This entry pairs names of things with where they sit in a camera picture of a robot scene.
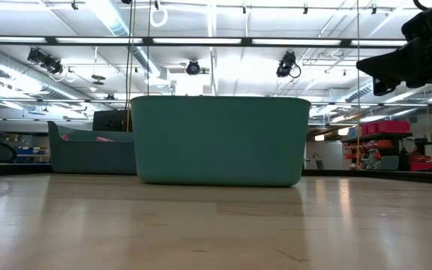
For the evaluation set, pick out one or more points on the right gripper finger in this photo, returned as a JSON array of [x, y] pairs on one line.
[[388, 63]]

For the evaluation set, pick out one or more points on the dark shelf with red bins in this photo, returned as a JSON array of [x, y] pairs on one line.
[[384, 127]]

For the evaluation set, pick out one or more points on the red storage bins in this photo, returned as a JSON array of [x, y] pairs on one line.
[[424, 165]]

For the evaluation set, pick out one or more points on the teal plastic bin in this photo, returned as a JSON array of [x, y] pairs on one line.
[[219, 142]]

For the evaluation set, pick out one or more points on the black box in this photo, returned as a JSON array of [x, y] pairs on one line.
[[111, 120]]

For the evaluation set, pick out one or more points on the black ceiling disc fixture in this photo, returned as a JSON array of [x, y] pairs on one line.
[[98, 78]]

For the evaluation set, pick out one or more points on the blue-grey plastic bin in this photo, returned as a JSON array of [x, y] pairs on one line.
[[88, 157]]

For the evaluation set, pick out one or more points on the black ceiling track lights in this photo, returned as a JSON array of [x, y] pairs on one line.
[[47, 62]]

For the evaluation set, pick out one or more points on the black hanging camera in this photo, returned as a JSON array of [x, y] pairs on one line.
[[286, 63]]

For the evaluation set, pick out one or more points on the black overhead camera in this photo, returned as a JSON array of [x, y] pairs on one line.
[[192, 67]]

